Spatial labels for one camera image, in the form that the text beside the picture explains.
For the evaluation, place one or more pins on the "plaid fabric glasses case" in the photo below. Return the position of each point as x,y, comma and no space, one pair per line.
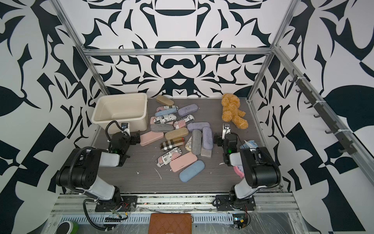
170,144

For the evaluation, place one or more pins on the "flag newspaper case front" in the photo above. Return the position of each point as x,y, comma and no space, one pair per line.
168,157

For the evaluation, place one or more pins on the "tan fabric case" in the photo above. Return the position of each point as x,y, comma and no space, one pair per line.
164,100
177,133

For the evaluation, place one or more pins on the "grey wall hook rail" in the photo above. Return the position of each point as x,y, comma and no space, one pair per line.
325,113

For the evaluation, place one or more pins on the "pink alarm clock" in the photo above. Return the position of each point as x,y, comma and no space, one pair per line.
239,171

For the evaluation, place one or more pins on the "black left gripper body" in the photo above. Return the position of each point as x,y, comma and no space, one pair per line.
135,138

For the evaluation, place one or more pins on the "grey fabric case upright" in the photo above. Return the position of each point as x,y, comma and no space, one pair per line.
196,145

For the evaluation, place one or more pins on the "blue tissue pack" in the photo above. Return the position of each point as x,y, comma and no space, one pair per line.
251,144

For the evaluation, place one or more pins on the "newspaper print case at back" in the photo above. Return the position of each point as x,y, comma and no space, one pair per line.
162,108

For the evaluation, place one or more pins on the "grey fabric case horizontal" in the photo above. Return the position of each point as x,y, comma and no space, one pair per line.
161,128

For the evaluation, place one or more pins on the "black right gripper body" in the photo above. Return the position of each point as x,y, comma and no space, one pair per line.
218,139

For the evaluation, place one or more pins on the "map print glasses case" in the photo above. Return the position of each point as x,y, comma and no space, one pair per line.
188,145

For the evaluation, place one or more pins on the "light blue case at back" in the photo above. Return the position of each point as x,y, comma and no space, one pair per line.
166,112

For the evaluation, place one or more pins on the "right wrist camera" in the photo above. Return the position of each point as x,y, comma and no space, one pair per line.
226,130

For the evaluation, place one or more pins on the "pink hard case front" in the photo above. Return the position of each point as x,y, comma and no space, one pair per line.
183,162

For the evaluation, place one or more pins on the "pink hard case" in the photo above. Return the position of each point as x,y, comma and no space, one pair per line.
150,137
183,162

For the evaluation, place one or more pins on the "blue fabric case front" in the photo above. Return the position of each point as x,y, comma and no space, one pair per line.
191,171

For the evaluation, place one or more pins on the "cream plastic storage box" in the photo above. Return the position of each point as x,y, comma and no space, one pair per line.
124,108

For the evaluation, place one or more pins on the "brown quilted wallet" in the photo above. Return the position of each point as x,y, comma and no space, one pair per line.
170,223

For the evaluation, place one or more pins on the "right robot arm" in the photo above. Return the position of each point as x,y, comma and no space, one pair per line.
260,170

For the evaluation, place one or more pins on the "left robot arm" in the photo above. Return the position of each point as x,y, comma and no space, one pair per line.
80,171

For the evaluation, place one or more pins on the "tan teddy bear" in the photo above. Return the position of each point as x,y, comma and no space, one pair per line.
231,111

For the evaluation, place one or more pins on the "flag newspaper case centre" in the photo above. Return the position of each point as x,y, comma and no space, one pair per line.
184,121

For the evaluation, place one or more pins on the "newspaper flag case left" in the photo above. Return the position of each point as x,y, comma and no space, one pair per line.
165,119

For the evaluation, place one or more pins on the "purple case horizontal middle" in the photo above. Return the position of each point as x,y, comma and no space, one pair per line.
197,126

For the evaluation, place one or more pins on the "green tape roll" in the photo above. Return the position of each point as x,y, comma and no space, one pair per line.
67,227

